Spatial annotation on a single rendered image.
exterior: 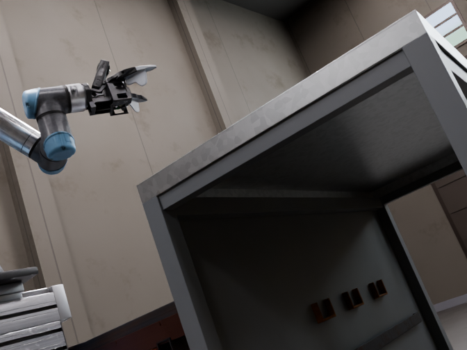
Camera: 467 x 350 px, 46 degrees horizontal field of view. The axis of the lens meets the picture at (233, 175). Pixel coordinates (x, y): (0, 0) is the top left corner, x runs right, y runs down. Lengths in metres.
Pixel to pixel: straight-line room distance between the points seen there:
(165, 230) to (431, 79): 0.54
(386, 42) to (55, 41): 5.94
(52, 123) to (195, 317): 0.67
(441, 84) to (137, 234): 5.21
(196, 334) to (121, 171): 5.14
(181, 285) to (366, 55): 0.52
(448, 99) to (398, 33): 0.12
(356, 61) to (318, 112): 0.10
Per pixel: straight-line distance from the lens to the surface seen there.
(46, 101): 1.50
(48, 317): 1.49
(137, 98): 1.65
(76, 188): 5.69
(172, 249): 1.05
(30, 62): 6.26
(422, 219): 9.76
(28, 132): 1.60
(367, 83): 0.88
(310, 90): 0.91
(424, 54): 0.86
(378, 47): 0.88
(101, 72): 1.60
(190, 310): 1.04
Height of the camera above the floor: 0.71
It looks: 16 degrees up
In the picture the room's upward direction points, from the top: 21 degrees counter-clockwise
